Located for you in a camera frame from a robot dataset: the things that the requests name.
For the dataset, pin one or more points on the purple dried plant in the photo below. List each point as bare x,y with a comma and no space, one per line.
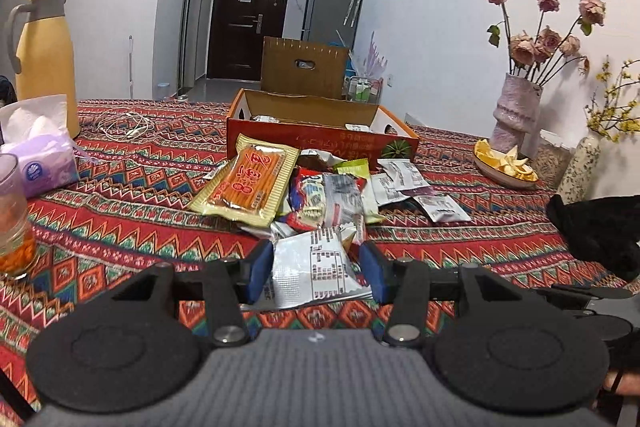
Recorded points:
372,57

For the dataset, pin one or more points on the person's right hand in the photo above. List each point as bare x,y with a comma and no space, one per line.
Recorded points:
625,383

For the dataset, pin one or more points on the black cloth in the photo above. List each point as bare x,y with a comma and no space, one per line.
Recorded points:
600,232

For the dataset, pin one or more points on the orange peels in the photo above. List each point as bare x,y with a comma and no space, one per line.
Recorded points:
505,161

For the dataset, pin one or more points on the jar of seeds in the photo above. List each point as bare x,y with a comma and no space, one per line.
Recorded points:
550,164

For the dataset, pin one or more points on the red and white snack packet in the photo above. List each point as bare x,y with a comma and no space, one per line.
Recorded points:
305,202

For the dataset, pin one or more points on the grey side door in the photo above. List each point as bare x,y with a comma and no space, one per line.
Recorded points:
192,17

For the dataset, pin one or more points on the pink ceramic vase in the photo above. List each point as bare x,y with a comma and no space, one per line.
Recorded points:
515,117

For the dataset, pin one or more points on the yellow flower branches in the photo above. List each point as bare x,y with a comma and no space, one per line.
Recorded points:
612,107

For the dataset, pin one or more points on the dark brown entrance door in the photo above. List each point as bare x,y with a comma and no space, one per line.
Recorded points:
235,37

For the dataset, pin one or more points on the clear rack of bottles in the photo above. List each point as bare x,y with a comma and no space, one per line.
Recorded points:
362,89

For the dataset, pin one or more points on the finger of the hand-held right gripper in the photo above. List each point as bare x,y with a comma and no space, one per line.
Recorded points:
585,293

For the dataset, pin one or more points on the dried pink rose bouquet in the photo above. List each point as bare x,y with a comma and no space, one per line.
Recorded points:
547,39

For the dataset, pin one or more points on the brown foil snack packet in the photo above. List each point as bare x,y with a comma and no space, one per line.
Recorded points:
312,158

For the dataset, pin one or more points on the white crumpled snack packet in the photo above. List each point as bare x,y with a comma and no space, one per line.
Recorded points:
280,229

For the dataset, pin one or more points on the speckled small vase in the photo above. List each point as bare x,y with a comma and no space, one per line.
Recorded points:
579,169

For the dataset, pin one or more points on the grey refrigerator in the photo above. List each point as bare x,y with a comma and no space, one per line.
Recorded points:
325,12

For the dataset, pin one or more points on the grey printed snack packet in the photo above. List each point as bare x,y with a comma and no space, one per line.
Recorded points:
342,199

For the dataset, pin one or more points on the green and white snack packet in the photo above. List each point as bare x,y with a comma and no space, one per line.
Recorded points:
352,168

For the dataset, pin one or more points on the glass cup of tea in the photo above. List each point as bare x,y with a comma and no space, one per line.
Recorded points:
12,227

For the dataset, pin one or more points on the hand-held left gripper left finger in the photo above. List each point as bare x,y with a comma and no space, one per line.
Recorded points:
261,272

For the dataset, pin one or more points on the silver foil snack packet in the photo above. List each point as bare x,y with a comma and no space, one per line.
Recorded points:
315,267

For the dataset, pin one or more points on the purple tissue pack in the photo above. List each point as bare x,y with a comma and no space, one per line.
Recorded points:
42,157

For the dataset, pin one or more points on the yellow packet of orange sticks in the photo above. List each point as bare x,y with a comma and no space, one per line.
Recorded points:
245,182

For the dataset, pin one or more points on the white trash bin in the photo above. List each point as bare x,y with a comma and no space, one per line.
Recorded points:
163,91

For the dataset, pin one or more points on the white packet in box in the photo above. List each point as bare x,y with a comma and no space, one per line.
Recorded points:
359,127

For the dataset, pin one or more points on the silver packet in box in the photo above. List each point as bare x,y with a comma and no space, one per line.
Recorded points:
265,119

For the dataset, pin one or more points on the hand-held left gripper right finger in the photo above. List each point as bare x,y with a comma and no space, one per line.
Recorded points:
372,273

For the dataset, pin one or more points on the dark bag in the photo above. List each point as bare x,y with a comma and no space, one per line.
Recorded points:
7,91

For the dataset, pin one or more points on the shallow ceramic plate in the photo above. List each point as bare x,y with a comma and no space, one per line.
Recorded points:
492,174

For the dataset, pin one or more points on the white labelled snack packet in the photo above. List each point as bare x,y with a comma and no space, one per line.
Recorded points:
405,174
382,189

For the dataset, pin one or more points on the orange cardboard box with lid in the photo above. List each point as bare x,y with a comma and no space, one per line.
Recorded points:
305,137

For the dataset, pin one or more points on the yellow thermos jug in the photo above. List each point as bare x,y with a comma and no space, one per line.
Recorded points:
42,52

